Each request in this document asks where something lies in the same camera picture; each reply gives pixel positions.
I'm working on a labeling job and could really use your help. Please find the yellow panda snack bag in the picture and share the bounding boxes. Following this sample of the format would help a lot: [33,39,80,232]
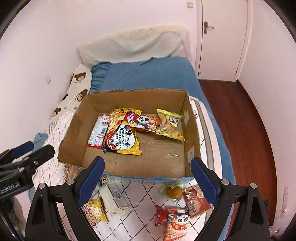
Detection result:
[82,197,108,227]

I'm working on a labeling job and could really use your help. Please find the red white long snack packet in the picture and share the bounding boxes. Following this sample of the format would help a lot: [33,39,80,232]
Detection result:
[86,114,109,149]

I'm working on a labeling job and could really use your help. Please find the brown snack packet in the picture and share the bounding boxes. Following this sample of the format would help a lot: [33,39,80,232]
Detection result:
[182,185,212,219]

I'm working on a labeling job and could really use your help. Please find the white beige snack pack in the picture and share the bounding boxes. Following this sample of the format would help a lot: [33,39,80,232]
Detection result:
[99,180,132,221]

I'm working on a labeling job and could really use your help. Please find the orange white panda snack bag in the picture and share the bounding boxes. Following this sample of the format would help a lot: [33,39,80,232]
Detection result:
[163,208,190,241]

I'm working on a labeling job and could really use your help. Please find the yellow red noodle packet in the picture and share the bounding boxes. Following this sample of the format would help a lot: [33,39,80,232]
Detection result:
[102,108,142,156]

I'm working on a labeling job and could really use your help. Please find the small red pyramid snack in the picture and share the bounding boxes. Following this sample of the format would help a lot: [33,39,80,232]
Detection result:
[155,205,168,226]

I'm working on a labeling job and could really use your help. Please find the yellow biscuit snack bag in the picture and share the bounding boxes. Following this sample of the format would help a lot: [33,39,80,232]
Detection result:
[156,108,186,142]

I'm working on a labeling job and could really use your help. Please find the white cookie packet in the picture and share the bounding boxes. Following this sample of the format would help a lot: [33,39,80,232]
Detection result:
[67,166,81,180]

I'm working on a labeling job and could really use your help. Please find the bear print pillow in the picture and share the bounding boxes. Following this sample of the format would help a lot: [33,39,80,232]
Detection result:
[50,64,92,120]

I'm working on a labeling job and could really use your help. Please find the packaged brown marinated egg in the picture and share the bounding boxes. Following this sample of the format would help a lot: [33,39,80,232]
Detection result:
[159,183,186,204]

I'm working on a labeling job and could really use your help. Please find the white floral quilted blanket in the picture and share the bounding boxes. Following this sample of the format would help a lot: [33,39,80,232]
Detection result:
[32,96,224,241]

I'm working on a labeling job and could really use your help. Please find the cardboard milk box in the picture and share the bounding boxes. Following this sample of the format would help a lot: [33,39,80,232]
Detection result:
[58,89,201,179]

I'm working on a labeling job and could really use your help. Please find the blue bed sheet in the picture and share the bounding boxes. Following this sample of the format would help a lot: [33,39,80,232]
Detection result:
[28,56,236,202]

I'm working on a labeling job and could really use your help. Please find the white grey pillow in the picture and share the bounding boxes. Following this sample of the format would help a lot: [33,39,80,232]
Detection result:
[78,25,192,68]

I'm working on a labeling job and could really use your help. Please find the white door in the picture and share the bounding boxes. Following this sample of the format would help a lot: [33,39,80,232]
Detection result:
[195,1,252,82]

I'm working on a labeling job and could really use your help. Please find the wall socket plate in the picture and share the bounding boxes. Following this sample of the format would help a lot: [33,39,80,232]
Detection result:
[45,76,52,85]

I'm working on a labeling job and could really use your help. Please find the metal door handle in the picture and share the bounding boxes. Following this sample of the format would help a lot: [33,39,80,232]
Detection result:
[204,21,215,34]

